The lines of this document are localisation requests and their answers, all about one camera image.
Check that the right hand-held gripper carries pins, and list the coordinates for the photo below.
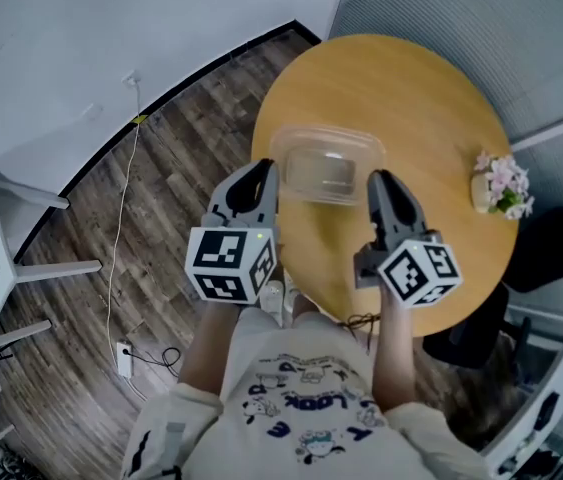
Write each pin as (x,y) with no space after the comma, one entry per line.
(421,273)

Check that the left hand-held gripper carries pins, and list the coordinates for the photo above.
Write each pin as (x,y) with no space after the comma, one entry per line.
(221,263)

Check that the person's right forearm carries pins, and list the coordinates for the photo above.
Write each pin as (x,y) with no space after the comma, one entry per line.
(393,358)

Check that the person's left forearm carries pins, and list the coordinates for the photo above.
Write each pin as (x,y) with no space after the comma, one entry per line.
(208,348)

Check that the person's left shoe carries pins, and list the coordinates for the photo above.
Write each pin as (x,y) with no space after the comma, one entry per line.
(272,299)

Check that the person's shoe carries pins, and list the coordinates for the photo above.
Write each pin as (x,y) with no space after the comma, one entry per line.
(272,299)
(292,294)

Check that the person's right shoe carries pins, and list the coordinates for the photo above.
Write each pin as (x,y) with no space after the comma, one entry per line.
(292,294)

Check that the potted pink flowers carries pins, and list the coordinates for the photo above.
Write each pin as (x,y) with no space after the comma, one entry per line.
(503,188)

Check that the yellow floor tape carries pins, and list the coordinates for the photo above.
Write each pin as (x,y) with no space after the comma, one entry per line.
(139,118)

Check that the black office chair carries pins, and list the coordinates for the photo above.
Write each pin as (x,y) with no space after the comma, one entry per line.
(551,253)

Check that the white power strip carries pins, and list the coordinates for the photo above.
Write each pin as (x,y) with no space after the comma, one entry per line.
(124,359)

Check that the person's printed white shirt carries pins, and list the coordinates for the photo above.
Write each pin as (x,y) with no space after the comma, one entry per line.
(301,428)

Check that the white cabinet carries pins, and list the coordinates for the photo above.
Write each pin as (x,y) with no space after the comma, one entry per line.
(536,418)

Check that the white wall socket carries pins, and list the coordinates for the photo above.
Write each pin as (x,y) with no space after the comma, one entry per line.
(131,78)

